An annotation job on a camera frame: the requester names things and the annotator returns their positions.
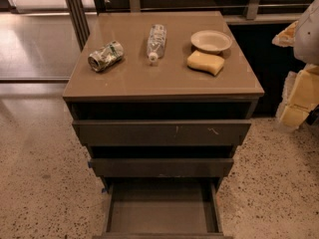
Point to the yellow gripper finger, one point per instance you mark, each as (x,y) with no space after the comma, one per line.
(286,38)
(300,96)

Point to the clear blue plastic bottle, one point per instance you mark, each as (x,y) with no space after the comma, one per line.
(156,42)

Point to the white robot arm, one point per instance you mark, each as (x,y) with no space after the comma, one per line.
(306,46)

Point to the brown drawer cabinet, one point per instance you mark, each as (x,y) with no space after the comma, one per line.
(136,89)

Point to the top drawer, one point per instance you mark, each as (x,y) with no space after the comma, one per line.
(198,132)

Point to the middle drawer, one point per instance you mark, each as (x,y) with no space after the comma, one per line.
(161,167)

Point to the open bottom drawer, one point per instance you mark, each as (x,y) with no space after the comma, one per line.
(162,209)

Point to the yellow sponge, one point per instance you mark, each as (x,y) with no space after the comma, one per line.
(205,62)

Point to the crushed green white can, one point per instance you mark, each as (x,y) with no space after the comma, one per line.
(106,56)

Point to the metal railing frame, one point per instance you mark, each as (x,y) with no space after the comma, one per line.
(236,12)

